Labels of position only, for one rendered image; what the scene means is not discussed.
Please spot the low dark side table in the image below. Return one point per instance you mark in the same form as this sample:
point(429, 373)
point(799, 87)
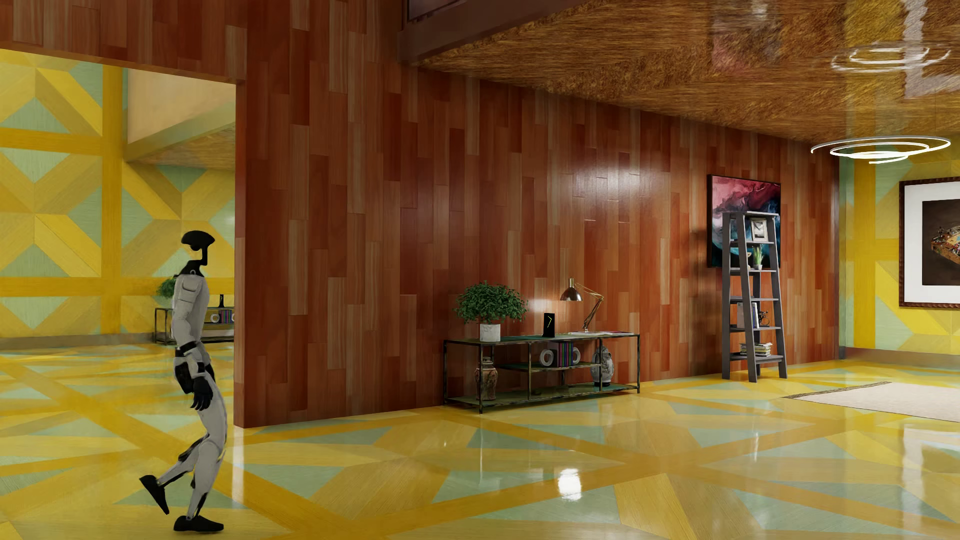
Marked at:
point(219, 316)

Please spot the beige floor rug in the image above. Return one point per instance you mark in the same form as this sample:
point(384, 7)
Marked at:
point(892, 399)

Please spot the leafy green plant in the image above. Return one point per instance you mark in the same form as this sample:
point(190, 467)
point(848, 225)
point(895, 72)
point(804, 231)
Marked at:
point(166, 288)

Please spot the white humanoid robot body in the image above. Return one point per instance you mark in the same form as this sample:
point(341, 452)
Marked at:
point(212, 431)

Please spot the dark metal console table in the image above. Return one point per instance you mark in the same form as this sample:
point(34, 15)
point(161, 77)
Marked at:
point(540, 338)

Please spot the small potted plant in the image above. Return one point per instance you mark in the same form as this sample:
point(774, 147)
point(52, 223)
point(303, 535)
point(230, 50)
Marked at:
point(757, 258)

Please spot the abstract pink blue painting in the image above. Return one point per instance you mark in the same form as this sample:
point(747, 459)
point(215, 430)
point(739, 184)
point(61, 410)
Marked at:
point(739, 196)

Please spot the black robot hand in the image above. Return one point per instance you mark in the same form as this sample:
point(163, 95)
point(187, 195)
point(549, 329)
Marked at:
point(202, 393)

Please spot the grey patterned ceramic vase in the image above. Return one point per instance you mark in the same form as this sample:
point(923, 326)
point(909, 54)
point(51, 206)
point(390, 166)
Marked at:
point(602, 367)

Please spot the large framed wall picture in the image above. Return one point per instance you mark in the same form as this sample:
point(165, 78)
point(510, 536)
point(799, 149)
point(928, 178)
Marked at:
point(934, 244)

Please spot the flat papers on console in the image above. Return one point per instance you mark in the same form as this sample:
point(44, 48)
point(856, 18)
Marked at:
point(611, 333)

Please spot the green potted plant white pot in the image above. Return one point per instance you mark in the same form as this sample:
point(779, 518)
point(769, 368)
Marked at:
point(490, 304)

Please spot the small dark shelf ornament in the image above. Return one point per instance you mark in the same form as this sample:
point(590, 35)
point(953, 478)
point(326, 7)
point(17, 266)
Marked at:
point(760, 317)

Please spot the small white picture frame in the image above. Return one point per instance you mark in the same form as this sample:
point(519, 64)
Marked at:
point(759, 229)

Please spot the copper desk lamp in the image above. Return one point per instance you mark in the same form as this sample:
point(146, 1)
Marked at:
point(572, 293)

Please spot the stack of books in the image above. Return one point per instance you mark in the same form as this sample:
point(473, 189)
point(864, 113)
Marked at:
point(757, 349)

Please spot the dark ladder shelf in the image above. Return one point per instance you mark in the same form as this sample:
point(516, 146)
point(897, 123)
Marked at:
point(730, 300)

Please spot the brown ceramic vase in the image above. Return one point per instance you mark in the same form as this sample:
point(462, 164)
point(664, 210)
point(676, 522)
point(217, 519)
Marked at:
point(487, 379)

